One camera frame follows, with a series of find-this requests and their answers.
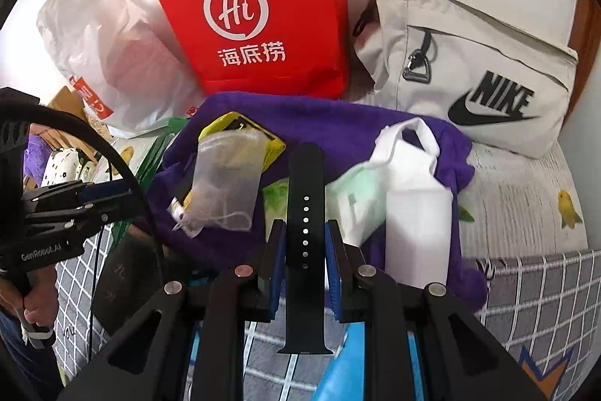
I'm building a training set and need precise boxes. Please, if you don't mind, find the beige waist bag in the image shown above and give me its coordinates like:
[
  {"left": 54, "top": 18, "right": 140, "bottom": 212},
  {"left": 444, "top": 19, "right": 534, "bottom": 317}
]
[{"left": 352, "top": 0, "right": 579, "bottom": 160}]

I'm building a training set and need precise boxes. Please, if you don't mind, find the green snack packet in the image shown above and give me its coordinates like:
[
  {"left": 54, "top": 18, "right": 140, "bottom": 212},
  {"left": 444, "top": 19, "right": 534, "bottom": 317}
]
[{"left": 141, "top": 117, "right": 191, "bottom": 190}]

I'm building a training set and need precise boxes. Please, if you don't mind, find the purple towel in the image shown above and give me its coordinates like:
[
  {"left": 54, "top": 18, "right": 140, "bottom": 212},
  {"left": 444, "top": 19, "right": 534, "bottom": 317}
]
[{"left": 150, "top": 91, "right": 489, "bottom": 312}]

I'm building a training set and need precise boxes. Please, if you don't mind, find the yellow edged pouch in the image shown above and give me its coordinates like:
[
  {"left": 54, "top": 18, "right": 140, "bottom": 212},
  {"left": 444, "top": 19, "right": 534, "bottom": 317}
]
[{"left": 171, "top": 111, "right": 287, "bottom": 216}]

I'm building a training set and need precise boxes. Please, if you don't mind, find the grey checked blanket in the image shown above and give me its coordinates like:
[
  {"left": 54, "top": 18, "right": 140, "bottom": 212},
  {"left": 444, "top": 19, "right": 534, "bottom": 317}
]
[{"left": 51, "top": 213, "right": 601, "bottom": 401}]

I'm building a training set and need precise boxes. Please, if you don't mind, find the person's left forearm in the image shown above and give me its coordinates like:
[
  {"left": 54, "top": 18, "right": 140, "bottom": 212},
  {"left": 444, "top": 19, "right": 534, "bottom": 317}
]
[{"left": 0, "top": 312, "right": 62, "bottom": 387}]

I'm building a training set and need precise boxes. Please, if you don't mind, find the floral print pillow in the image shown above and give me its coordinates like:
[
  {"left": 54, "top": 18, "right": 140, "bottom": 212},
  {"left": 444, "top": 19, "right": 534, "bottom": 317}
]
[{"left": 41, "top": 147, "right": 97, "bottom": 188}]

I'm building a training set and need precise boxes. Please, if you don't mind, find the translucent mesh drawstring pouch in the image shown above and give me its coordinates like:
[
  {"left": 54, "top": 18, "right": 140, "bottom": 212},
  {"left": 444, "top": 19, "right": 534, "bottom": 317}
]
[{"left": 188, "top": 131, "right": 264, "bottom": 238}]

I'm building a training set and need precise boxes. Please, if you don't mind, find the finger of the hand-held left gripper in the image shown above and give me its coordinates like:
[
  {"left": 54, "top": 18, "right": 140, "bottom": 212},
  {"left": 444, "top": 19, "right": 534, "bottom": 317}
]
[
  {"left": 23, "top": 180, "right": 138, "bottom": 215},
  {"left": 25, "top": 205, "right": 138, "bottom": 238}
]

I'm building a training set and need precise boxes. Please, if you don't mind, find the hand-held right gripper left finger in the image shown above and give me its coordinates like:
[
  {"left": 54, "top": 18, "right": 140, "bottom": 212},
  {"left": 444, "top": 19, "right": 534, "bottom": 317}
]
[{"left": 56, "top": 219, "right": 288, "bottom": 401}]

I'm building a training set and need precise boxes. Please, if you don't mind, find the black watch strap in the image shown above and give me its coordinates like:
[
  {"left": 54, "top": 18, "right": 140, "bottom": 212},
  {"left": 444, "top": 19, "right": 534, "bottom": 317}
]
[{"left": 277, "top": 144, "right": 335, "bottom": 355}]

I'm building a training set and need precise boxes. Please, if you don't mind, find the white plastic shopping bag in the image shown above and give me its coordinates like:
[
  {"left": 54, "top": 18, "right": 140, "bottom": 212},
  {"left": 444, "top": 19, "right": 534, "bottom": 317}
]
[{"left": 36, "top": 0, "right": 207, "bottom": 136}]

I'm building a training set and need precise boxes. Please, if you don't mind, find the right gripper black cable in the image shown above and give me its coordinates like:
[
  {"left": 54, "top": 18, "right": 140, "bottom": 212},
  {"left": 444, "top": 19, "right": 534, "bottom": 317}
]
[{"left": 0, "top": 103, "right": 166, "bottom": 285}]

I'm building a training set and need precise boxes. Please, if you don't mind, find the wooden headboard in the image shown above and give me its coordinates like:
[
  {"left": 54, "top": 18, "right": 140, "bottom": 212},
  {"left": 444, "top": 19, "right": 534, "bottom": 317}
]
[{"left": 47, "top": 85, "right": 113, "bottom": 157}]

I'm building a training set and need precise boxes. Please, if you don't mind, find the light green cloth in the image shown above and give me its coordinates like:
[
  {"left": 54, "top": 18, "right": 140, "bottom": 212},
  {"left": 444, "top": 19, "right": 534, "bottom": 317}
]
[{"left": 327, "top": 163, "right": 393, "bottom": 244}]

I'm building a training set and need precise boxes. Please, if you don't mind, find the person's left hand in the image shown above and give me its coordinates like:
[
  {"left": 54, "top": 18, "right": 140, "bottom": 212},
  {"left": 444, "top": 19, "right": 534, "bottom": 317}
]
[{"left": 0, "top": 275, "right": 58, "bottom": 327}]

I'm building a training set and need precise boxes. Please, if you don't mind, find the dark green tin box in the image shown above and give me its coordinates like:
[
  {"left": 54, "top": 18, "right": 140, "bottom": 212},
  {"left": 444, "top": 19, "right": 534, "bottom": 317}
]
[{"left": 91, "top": 232, "right": 165, "bottom": 338}]

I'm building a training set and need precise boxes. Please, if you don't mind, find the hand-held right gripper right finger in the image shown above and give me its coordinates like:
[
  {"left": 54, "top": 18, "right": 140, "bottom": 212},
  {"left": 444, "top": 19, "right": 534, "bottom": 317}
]
[{"left": 326, "top": 220, "right": 548, "bottom": 401}]

